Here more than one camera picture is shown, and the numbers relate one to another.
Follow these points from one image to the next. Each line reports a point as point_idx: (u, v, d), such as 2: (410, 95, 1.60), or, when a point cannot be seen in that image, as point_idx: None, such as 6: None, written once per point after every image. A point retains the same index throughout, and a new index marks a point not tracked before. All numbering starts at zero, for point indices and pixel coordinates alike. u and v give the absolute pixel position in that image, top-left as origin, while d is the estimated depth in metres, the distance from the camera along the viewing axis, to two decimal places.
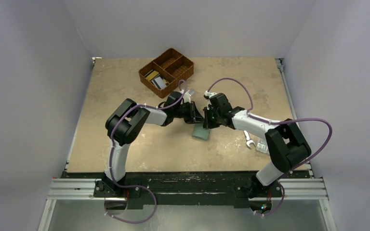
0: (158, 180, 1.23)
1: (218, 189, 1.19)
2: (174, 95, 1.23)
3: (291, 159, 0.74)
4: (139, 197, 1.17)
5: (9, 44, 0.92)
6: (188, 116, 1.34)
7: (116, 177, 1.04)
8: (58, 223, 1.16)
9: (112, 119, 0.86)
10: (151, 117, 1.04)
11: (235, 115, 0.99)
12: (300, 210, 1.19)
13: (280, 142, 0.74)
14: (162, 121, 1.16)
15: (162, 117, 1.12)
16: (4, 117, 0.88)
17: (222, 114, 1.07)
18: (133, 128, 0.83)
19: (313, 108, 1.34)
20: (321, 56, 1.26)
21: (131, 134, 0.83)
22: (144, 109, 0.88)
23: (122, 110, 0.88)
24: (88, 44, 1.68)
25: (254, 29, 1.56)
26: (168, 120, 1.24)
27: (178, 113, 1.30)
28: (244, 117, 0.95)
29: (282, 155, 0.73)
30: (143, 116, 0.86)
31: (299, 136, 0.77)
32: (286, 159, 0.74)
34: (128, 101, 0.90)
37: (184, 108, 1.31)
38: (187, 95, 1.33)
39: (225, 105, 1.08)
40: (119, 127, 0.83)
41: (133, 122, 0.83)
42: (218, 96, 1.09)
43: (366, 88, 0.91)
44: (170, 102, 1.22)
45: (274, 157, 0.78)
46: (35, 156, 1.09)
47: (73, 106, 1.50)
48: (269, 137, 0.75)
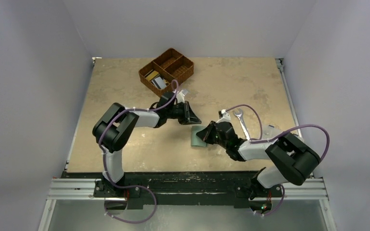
0: (158, 180, 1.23)
1: (218, 189, 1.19)
2: (166, 95, 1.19)
3: (299, 168, 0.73)
4: (139, 197, 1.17)
5: (9, 44, 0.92)
6: (182, 116, 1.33)
7: (114, 179, 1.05)
8: (59, 223, 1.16)
9: (100, 125, 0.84)
10: (143, 121, 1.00)
11: (241, 145, 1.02)
12: (300, 210, 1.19)
13: (282, 154, 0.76)
14: (154, 123, 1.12)
15: (154, 120, 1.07)
16: (4, 117, 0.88)
17: (231, 149, 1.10)
18: (122, 134, 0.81)
19: (313, 109, 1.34)
20: (321, 57, 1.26)
21: (119, 141, 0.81)
22: (133, 114, 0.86)
23: (109, 115, 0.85)
24: (88, 44, 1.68)
25: (254, 29, 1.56)
26: (161, 121, 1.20)
27: (172, 113, 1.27)
28: (247, 144, 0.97)
29: (289, 167, 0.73)
30: (132, 121, 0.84)
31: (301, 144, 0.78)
32: (295, 170, 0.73)
34: (115, 106, 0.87)
37: (178, 109, 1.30)
38: (180, 94, 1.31)
39: (233, 138, 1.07)
40: (107, 134, 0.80)
41: (121, 128, 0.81)
42: (227, 130, 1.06)
43: (367, 88, 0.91)
44: (163, 103, 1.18)
45: (283, 170, 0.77)
46: (36, 156, 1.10)
47: (73, 106, 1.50)
48: (271, 153, 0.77)
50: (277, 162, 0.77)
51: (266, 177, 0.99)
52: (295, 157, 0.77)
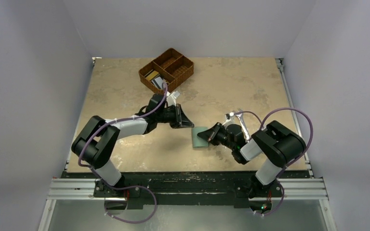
0: (158, 180, 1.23)
1: (218, 189, 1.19)
2: (155, 98, 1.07)
3: (281, 148, 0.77)
4: (139, 197, 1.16)
5: (9, 44, 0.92)
6: (174, 120, 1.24)
7: (112, 183, 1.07)
8: (59, 223, 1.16)
9: (80, 142, 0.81)
10: (130, 129, 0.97)
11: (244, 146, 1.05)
12: (299, 210, 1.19)
13: (266, 137, 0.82)
14: (143, 130, 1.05)
15: (142, 125, 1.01)
16: (3, 117, 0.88)
17: (236, 151, 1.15)
18: (102, 151, 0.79)
19: (313, 109, 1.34)
20: (321, 57, 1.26)
21: (100, 157, 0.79)
22: (113, 129, 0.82)
23: (88, 130, 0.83)
24: (88, 44, 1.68)
25: (254, 29, 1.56)
26: (150, 126, 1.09)
27: (163, 117, 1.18)
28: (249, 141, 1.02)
29: (270, 147, 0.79)
30: (112, 136, 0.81)
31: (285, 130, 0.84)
32: (276, 148, 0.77)
34: (93, 120, 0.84)
37: (169, 112, 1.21)
38: (171, 96, 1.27)
39: (242, 140, 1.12)
40: (87, 151, 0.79)
41: (100, 145, 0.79)
42: (236, 133, 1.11)
43: (367, 87, 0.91)
44: (151, 107, 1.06)
45: (268, 154, 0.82)
46: (36, 156, 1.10)
47: (73, 106, 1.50)
48: (256, 136, 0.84)
50: (261, 146, 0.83)
51: (263, 173, 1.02)
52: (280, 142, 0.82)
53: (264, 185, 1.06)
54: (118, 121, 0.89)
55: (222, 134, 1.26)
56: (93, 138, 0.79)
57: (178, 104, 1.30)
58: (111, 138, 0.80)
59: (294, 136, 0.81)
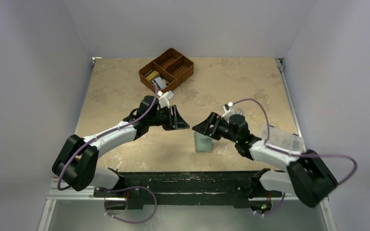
0: (158, 180, 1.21)
1: (218, 189, 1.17)
2: (147, 100, 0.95)
3: (316, 189, 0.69)
4: (138, 197, 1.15)
5: (9, 43, 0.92)
6: (167, 122, 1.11)
7: (110, 186, 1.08)
8: (59, 223, 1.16)
9: (59, 164, 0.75)
10: (117, 141, 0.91)
11: (254, 145, 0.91)
12: (299, 210, 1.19)
13: (303, 174, 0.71)
14: (133, 135, 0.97)
15: (131, 132, 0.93)
16: (4, 116, 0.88)
17: (240, 143, 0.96)
18: (82, 174, 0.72)
19: (313, 109, 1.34)
20: (321, 57, 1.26)
21: (81, 179, 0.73)
22: (91, 150, 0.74)
23: (66, 151, 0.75)
24: (88, 44, 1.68)
25: (254, 29, 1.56)
26: (141, 130, 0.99)
27: (155, 120, 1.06)
28: (262, 147, 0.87)
29: (306, 187, 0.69)
30: (91, 159, 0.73)
31: (324, 168, 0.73)
32: (313, 192, 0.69)
34: (70, 140, 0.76)
37: (162, 114, 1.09)
38: (164, 97, 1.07)
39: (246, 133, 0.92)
40: (66, 174, 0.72)
41: (79, 168, 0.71)
42: (240, 124, 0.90)
43: (367, 87, 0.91)
44: (143, 110, 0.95)
45: (297, 188, 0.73)
46: (36, 156, 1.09)
47: (73, 106, 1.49)
48: (292, 168, 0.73)
50: (295, 180, 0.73)
51: (271, 184, 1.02)
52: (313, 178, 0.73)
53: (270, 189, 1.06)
54: (99, 137, 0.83)
55: (223, 126, 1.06)
56: (71, 160, 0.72)
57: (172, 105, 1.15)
58: (89, 161, 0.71)
59: (330, 177, 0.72)
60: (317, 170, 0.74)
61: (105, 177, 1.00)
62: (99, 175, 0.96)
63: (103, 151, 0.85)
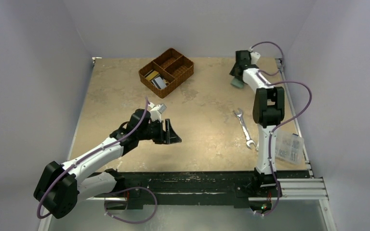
0: (158, 180, 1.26)
1: (218, 189, 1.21)
2: (138, 114, 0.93)
3: (265, 113, 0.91)
4: (139, 197, 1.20)
5: (8, 44, 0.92)
6: (158, 137, 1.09)
7: (108, 189, 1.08)
8: (59, 223, 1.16)
9: (40, 192, 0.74)
10: (102, 160, 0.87)
11: (248, 69, 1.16)
12: (300, 210, 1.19)
13: (264, 99, 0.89)
14: (120, 152, 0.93)
15: (117, 150, 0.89)
16: (3, 116, 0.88)
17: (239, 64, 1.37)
18: (61, 203, 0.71)
19: (313, 108, 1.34)
20: (321, 56, 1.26)
21: (61, 207, 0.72)
22: (70, 179, 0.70)
23: (45, 180, 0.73)
24: (88, 44, 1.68)
25: (254, 28, 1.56)
26: (129, 145, 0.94)
27: (146, 134, 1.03)
28: (252, 72, 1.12)
29: (260, 108, 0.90)
30: (68, 188, 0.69)
31: (282, 103, 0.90)
32: (261, 113, 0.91)
34: (48, 169, 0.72)
37: (152, 128, 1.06)
38: (156, 111, 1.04)
39: (245, 59, 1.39)
40: (46, 202, 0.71)
41: (58, 198, 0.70)
42: (241, 52, 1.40)
43: (367, 86, 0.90)
44: (133, 123, 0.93)
45: (255, 107, 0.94)
46: (35, 156, 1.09)
47: (73, 106, 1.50)
48: (259, 94, 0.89)
50: (257, 101, 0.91)
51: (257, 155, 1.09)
52: (270, 107, 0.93)
53: (262, 173, 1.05)
54: (78, 163, 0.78)
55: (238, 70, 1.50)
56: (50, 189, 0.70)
57: (165, 120, 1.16)
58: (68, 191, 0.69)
59: (281, 112, 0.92)
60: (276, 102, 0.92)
61: (101, 185, 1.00)
62: (90, 188, 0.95)
63: (86, 174, 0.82)
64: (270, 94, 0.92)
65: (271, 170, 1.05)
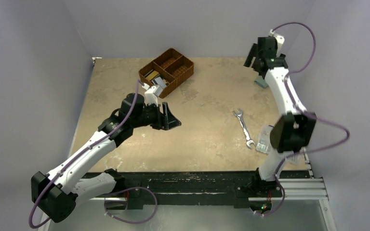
0: (158, 180, 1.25)
1: (218, 189, 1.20)
2: (129, 99, 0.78)
3: (286, 141, 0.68)
4: (138, 197, 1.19)
5: (9, 44, 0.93)
6: (156, 121, 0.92)
7: (109, 190, 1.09)
8: (59, 223, 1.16)
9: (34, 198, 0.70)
10: (93, 160, 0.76)
11: (274, 69, 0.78)
12: (300, 210, 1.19)
13: (286, 129, 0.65)
14: (115, 145, 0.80)
15: (109, 146, 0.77)
16: (3, 117, 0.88)
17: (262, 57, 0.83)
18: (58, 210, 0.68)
19: (313, 108, 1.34)
20: (321, 56, 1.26)
21: (59, 212, 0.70)
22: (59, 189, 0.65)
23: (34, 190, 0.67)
24: (88, 44, 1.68)
25: (254, 29, 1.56)
26: (123, 135, 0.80)
27: (141, 121, 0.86)
28: (280, 78, 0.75)
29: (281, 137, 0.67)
30: (59, 199, 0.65)
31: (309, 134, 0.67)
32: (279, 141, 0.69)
34: (35, 179, 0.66)
37: (148, 112, 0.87)
38: (151, 94, 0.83)
39: (270, 50, 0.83)
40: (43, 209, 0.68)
41: (52, 207, 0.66)
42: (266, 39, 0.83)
43: (367, 87, 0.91)
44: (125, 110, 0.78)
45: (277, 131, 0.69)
46: (36, 156, 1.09)
47: (74, 106, 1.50)
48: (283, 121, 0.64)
50: (282, 127, 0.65)
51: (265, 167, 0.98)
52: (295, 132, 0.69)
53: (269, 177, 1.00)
54: (65, 170, 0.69)
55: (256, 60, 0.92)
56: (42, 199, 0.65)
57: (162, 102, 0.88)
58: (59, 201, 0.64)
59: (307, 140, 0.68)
60: (306, 130, 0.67)
61: (101, 185, 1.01)
62: (90, 188, 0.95)
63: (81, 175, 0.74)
64: (296, 118, 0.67)
65: (274, 176, 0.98)
